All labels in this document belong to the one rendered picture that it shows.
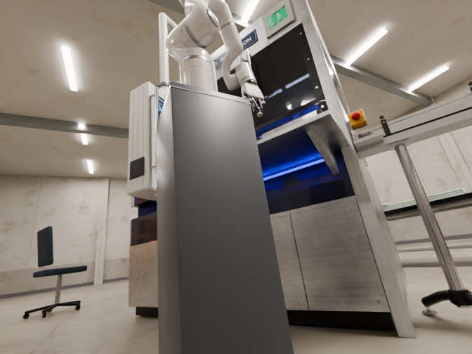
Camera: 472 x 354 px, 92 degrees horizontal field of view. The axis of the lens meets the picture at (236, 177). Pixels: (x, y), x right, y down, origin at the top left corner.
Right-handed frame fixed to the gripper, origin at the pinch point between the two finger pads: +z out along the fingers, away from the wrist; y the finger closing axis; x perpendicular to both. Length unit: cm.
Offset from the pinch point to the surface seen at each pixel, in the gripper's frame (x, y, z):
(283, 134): 3.9, -5.1, 20.2
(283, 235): -45, -30, 48
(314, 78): 10, -45, -30
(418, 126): 27, -72, 22
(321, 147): 5.4, -24.1, 25.2
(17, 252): -1056, 355, -285
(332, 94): 12, -48, -13
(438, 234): 7, -73, 69
